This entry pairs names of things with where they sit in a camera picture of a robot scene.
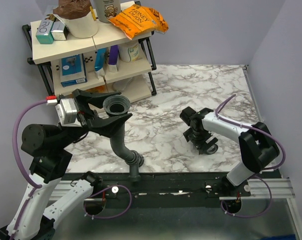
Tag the grey tee pipe fitting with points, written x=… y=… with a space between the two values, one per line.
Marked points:
x=134 y=171

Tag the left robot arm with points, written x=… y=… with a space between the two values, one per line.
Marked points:
x=42 y=158

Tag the white yellow cup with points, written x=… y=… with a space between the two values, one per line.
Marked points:
x=129 y=51

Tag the purple white tube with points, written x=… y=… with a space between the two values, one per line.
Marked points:
x=113 y=61

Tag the grey white item lower shelf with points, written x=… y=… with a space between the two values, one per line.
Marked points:
x=121 y=85

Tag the blue white tube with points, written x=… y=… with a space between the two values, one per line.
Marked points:
x=99 y=66

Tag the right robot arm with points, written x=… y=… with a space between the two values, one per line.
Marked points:
x=257 y=147

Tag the silver white box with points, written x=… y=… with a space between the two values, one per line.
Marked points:
x=59 y=31

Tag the white skull cup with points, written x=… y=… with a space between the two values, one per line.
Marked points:
x=107 y=9

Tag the orange snack bag lower shelf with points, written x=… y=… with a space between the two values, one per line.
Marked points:
x=98 y=89

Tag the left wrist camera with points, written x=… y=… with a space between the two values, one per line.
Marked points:
x=67 y=111

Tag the blue razor box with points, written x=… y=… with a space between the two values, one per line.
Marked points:
x=72 y=70

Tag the beige black shelf rack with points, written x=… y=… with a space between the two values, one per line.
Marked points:
x=46 y=58

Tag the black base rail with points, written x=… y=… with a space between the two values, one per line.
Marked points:
x=168 y=190

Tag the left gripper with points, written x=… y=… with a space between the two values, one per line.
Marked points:
x=87 y=117

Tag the orange honey dijon chip bag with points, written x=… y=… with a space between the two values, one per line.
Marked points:
x=137 y=20

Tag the teal white box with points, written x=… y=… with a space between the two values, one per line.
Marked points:
x=43 y=34

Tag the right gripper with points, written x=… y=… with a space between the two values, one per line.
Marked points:
x=189 y=135

